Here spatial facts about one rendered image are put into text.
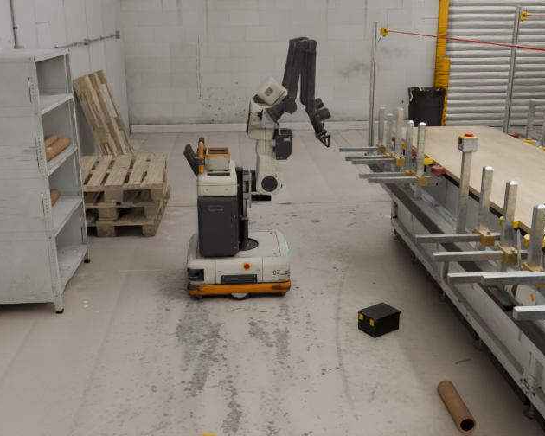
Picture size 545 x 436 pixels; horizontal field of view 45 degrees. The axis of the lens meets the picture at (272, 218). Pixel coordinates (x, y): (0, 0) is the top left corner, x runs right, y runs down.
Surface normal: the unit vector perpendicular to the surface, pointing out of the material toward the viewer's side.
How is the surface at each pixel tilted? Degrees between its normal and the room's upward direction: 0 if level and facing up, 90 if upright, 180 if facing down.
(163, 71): 90
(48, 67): 90
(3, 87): 90
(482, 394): 0
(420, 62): 90
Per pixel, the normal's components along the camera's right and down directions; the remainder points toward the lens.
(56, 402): 0.00, -0.95
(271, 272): 0.07, 0.30
